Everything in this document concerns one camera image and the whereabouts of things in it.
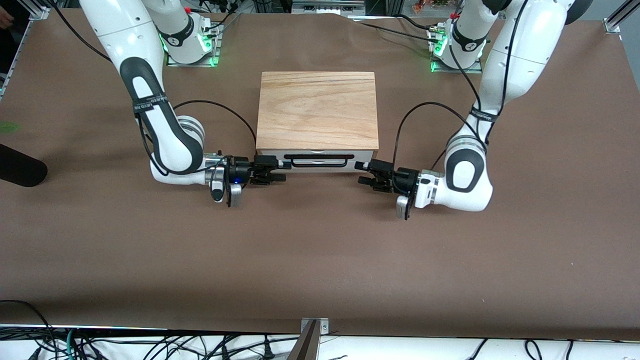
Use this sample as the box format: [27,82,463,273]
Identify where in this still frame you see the black metal drawer handle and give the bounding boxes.
[283,154,355,168]

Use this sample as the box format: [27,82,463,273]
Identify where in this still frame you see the light wooden drawer cabinet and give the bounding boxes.
[255,71,380,174]

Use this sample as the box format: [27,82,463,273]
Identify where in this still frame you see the brown paper table cover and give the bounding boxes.
[0,7,640,342]

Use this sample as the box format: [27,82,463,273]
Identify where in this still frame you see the grey equipment box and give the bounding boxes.
[291,0,366,15]

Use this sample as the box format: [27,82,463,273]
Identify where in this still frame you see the orange background item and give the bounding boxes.
[412,0,452,14]

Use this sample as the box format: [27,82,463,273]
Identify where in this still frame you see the black foam cylinder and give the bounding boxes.
[0,144,49,188]

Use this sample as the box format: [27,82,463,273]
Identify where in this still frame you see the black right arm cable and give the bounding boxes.
[47,0,258,202]

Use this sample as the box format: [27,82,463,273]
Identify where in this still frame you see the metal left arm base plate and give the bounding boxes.
[430,58,484,74]

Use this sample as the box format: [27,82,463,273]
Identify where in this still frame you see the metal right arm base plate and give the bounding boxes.
[166,47,221,68]

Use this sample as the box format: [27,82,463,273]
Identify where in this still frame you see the black cable on table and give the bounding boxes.
[356,21,442,44]
[397,14,439,32]

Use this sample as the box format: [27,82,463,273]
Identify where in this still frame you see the black cables at arm base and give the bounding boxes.
[190,0,242,32]

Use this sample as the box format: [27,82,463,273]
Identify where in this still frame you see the small metal bracket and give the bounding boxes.
[300,317,330,335]

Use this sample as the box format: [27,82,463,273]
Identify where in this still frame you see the dark wedge-shaped camera pole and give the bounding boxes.
[286,320,321,360]

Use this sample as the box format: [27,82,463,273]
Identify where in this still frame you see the tangled black floor cables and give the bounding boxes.
[75,331,301,360]

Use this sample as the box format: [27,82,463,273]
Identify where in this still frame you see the black looped floor cable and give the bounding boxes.
[0,299,56,360]

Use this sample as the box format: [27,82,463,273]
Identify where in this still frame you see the aluminium frame profile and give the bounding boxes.
[602,0,640,35]
[0,0,66,101]

